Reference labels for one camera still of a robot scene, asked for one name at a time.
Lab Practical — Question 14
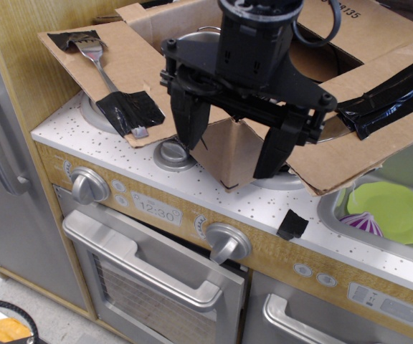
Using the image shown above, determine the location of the grey burner ring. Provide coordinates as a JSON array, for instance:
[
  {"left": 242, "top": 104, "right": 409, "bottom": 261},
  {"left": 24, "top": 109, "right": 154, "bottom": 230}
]
[
  {"left": 80, "top": 90, "right": 120, "bottom": 133},
  {"left": 251, "top": 168, "right": 306, "bottom": 191}
]

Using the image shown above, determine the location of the toy kitchen stove unit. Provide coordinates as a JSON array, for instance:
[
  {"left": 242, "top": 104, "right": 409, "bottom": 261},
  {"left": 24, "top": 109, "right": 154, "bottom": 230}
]
[{"left": 32, "top": 93, "right": 413, "bottom": 335}]

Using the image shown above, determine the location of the grey toy fridge door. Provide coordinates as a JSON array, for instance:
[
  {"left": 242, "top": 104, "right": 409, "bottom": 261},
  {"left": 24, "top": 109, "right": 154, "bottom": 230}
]
[{"left": 0, "top": 73, "right": 86, "bottom": 310}]

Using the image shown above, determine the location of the silver dishwasher door handle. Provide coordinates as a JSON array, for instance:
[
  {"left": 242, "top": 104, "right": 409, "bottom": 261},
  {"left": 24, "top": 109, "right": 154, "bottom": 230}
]
[{"left": 262, "top": 294, "right": 343, "bottom": 344}]

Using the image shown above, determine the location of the silver pot in box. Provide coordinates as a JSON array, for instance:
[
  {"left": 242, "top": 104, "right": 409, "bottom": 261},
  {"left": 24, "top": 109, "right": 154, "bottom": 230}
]
[{"left": 178, "top": 26, "right": 221, "bottom": 43}]

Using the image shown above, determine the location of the grey left burner ring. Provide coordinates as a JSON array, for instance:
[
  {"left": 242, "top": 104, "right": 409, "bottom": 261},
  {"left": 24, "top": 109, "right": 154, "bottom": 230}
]
[{"left": 80, "top": 90, "right": 120, "bottom": 133}]

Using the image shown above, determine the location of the black ring with orange object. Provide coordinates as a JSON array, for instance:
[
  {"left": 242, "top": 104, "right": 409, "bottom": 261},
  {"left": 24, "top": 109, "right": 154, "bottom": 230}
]
[{"left": 0, "top": 299, "right": 39, "bottom": 344}]

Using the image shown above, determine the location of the lime green plastic plate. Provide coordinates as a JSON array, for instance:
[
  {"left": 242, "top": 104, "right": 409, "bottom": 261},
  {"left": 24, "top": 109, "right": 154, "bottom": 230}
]
[{"left": 346, "top": 181, "right": 413, "bottom": 244}]

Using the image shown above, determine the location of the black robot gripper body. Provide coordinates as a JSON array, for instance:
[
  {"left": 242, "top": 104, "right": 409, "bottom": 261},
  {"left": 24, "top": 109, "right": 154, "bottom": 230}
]
[{"left": 161, "top": 1, "right": 336, "bottom": 145}]

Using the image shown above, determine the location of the silver knife blade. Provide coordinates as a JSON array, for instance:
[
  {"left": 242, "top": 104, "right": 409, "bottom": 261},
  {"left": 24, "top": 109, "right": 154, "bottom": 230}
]
[{"left": 317, "top": 115, "right": 351, "bottom": 143}]

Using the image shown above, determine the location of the grey right burner ring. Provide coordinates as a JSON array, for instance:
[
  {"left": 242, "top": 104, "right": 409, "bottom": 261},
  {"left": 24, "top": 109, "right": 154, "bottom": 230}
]
[{"left": 251, "top": 168, "right": 306, "bottom": 191}]

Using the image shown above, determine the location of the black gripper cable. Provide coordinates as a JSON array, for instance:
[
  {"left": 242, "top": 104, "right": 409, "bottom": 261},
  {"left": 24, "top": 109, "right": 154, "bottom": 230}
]
[{"left": 292, "top": 0, "right": 343, "bottom": 47}]

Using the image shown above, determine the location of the small black foam block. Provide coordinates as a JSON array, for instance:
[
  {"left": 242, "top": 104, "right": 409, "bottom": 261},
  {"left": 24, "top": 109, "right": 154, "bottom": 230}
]
[{"left": 277, "top": 209, "right": 308, "bottom": 241}]

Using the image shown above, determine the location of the black tape on fork tines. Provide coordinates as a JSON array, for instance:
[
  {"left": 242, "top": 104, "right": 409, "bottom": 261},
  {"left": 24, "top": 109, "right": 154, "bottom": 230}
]
[{"left": 47, "top": 30, "right": 101, "bottom": 52}]

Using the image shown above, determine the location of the silver right oven knob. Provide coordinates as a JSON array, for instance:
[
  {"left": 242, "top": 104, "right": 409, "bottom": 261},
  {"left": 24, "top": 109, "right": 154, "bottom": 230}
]
[{"left": 205, "top": 222, "right": 252, "bottom": 264}]

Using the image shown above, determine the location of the silver stovetop centre knob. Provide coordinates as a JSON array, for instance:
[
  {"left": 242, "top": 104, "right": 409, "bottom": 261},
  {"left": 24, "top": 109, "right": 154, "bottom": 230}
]
[{"left": 153, "top": 138, "right": 196, "bottom": 172}]

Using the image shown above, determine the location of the silver oven door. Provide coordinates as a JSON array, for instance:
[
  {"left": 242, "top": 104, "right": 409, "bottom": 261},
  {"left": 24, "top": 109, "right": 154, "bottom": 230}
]
[{"left": 62, "top": 210, "right": 246, "bottom": 343}]

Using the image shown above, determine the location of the large brown cardboard box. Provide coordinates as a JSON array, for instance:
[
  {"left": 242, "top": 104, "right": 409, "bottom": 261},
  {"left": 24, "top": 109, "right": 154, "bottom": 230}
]
[{"left": 39, "top": 1, "right": 413, "bottom": 195}]

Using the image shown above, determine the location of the silver left oven knob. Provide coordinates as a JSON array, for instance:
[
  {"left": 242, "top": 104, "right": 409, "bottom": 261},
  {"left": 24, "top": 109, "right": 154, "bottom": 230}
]
[{"left": 71, "top": 166, "right": 110, "bottom": 205}]

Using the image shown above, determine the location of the silver metal fork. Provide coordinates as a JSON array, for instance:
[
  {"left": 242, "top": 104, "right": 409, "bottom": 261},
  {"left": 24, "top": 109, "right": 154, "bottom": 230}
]
[{"left": 78, "top": 39, "right": 149, "bottom": 140}]

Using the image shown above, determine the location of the black tape on fork handle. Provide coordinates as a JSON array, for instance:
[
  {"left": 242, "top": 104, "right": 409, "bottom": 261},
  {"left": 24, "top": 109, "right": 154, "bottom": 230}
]
[{"left": 96, "top": 91, "right": 165, "bottom": 139}]

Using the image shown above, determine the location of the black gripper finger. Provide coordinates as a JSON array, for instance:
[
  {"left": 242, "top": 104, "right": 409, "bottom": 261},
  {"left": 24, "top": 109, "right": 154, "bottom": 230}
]
[
  {"left": 253, "top": 107, "right": 306, "bottom": 179},
  {"left": 170, "top": 85, "right": 211, "bottom": 150}
]

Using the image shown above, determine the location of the purple toy onion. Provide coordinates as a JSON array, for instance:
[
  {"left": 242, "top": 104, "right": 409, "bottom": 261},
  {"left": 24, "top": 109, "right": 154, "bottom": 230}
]
[{"left": 339, "top": 211, "right": 384, "bottom": 237}]

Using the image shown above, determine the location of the silver oven door handle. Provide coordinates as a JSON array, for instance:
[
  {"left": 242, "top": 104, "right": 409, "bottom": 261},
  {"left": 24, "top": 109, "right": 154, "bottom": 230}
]
[{"left": 62, "top": 210, "right": 222, "bottom": 312}]

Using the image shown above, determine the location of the silver oven knob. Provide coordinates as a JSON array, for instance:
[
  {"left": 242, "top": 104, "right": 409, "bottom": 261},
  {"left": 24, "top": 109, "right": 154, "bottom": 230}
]
[
  {"left": 205, "top": 222, "right": 252, "bottom": 264},
  {"left": 71, "top": 166, "right": 110, "bottom": 205}
]

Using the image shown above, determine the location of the black tape on right flap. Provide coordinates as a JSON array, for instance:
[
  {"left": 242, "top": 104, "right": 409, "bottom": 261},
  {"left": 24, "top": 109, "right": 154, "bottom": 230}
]
[{"left": 336, "top": 64, "right": 413, "bottom": 140}]

